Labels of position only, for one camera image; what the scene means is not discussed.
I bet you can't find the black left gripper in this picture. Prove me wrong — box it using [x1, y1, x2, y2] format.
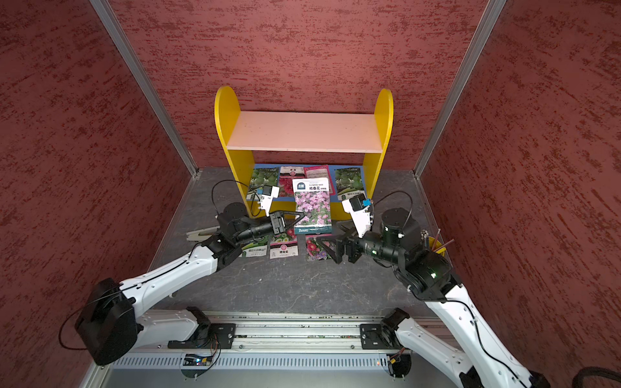
[234, 209, 305, 243]

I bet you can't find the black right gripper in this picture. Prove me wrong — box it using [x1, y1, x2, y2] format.
[318, 217, 404, 264]

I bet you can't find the purple flower seed bag top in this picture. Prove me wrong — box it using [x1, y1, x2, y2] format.
[292, 177, 332, 234]

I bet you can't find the pink flower seed bag top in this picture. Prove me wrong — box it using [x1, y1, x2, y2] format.
[305, 234, 334, 261]

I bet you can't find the pink flower seed bag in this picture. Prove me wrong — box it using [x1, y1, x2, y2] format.
[305, 234, 334, 261]
[278, 166, 306, 197]

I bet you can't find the aster seed bag top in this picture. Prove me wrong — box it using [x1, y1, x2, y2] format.
[269, 230, 299, 260]

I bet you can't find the green gourd seed bag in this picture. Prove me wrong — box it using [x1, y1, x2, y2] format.
[242, 237, 269, 258]

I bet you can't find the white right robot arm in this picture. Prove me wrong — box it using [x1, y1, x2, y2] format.
[317, 208, 550, 387]

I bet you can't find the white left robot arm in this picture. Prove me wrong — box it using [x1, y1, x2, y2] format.
[74, 202, 306, 365]

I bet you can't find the pink flower seed bag lower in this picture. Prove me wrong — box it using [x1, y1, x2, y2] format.
[278, 166, 306, 197]

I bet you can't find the pink back-side seed bag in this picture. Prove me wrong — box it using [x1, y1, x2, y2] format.
[304, 165, 335, 195]

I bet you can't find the yellow shelf unit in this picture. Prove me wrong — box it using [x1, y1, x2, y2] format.
[214, 86, 395, 213]

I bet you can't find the yellow pen cup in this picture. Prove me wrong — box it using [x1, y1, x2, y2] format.
[420, 230, 454, 257]

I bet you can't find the white stapler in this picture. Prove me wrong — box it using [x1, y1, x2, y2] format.
[186, 226, 219, 243]

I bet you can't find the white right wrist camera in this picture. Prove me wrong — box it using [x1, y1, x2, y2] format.
[341, 192, 373, 239]

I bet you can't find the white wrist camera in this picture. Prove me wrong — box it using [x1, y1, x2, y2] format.
[259, 184, 280, 216]
[341, 192, 373, 239]

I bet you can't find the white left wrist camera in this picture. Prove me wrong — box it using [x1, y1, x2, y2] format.
[259, 184, 280, 216]

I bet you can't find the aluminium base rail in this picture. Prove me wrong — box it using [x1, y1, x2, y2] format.
[79, 309, 510, 388]

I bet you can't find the aluminium corner post left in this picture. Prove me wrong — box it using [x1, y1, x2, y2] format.
[90, 0, 200, 179]

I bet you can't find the aluminium corner post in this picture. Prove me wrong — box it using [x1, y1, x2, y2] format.
[414, 0, 506, 180]
[90, 0, 200, 179]

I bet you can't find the aluminium corner post right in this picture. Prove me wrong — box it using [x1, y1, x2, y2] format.
[414, 0, 506, 180]

